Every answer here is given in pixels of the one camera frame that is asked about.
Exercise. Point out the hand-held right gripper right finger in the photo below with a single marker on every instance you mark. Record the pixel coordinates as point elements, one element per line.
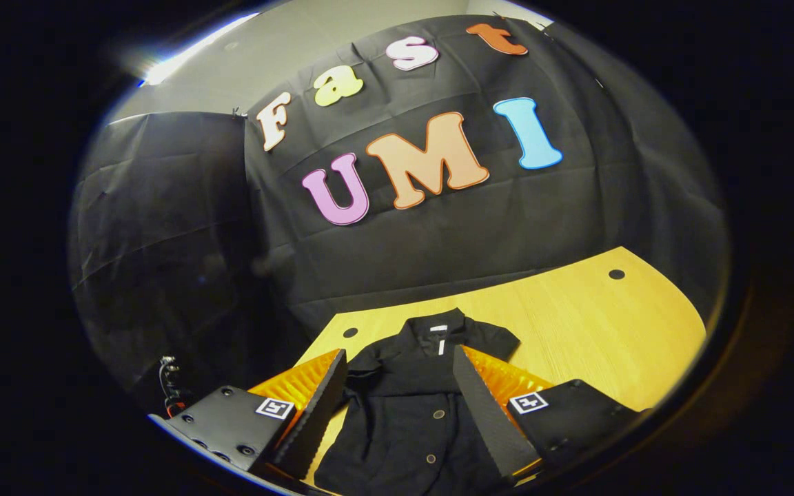
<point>486,413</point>

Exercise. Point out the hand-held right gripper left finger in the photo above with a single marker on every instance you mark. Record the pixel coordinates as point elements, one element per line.
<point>321,406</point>

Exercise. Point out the black buttoned jacket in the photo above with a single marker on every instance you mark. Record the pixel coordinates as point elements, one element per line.
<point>404,413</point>

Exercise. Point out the black backdrop cloth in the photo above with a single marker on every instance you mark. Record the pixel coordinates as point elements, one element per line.
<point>473,241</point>

